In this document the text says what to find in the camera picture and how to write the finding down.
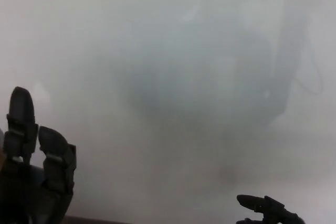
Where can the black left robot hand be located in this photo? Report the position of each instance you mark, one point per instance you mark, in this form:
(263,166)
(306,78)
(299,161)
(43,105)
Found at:
(23,182)

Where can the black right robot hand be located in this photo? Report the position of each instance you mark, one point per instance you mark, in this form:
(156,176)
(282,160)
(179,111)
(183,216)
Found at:
(273,211)

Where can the white whiteboard with grey frame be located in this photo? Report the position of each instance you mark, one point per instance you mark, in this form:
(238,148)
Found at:
(131,24)

